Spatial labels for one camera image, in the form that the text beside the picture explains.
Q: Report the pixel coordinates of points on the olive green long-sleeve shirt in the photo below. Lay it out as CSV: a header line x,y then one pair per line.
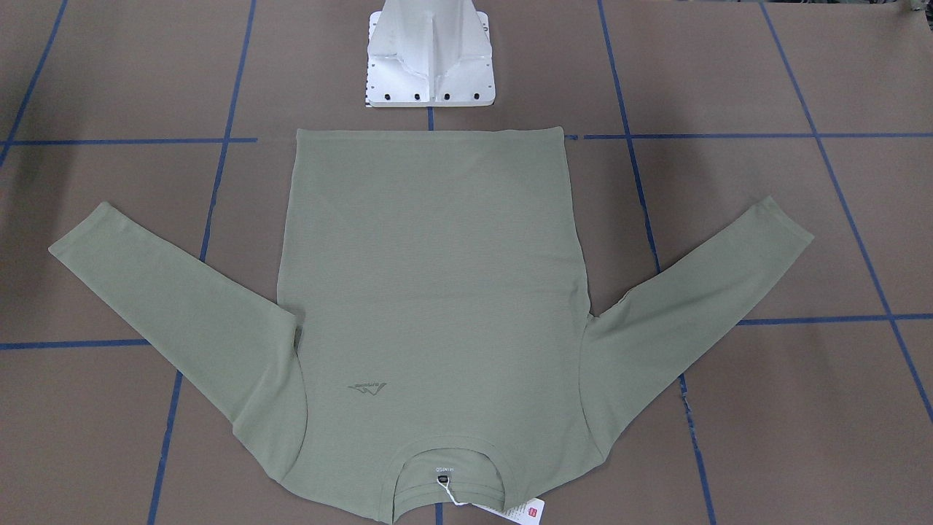
x,y
432,338

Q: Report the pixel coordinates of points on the white red garment hang tag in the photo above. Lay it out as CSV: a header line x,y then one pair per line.
x,y
529,513

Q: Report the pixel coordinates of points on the white camera mast base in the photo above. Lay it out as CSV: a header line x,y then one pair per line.
x,y
429,54

